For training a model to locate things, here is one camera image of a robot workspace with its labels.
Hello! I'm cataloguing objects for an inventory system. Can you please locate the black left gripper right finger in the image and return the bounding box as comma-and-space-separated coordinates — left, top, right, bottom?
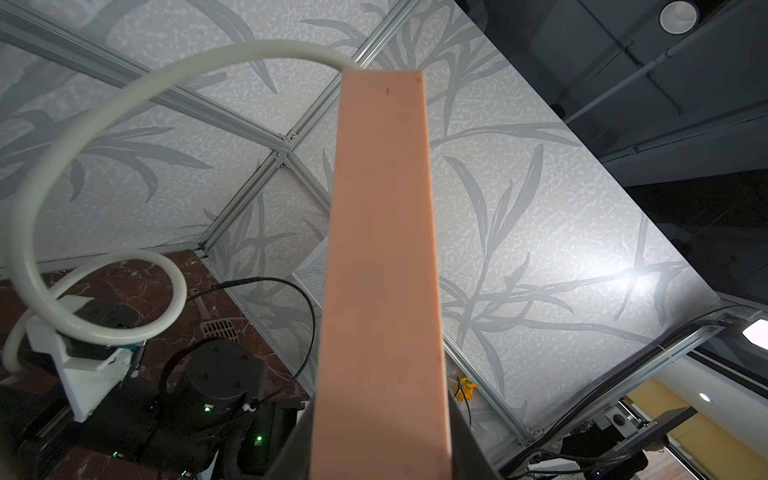
447, 394, 498, 480

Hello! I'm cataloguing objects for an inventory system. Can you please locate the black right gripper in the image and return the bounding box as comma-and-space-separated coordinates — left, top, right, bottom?
1, 339, 268, 479

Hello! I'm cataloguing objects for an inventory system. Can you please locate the beige plastic litter scoop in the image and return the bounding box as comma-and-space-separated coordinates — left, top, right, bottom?
200, 319, 239, 343

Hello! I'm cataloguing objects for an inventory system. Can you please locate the artificial flower bouquet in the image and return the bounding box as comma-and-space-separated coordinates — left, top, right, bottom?
449, 374, 479, 402

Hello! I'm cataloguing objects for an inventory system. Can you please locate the cream white extension cord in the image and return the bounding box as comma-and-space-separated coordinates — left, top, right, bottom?
2, 39, 361, 376

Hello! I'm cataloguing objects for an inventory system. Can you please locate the pink power strip block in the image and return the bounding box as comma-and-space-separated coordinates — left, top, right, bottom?
310, 70, 452, 479

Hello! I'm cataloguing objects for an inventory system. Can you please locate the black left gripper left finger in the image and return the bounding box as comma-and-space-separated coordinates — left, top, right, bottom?
264, 401, 315, 480

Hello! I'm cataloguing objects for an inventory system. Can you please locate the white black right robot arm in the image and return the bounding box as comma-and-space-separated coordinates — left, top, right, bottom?
1, 338, 303, 479

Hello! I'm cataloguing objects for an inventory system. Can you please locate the white wire mesh basket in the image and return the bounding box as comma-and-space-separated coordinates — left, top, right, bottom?
292, 238, 328, 308

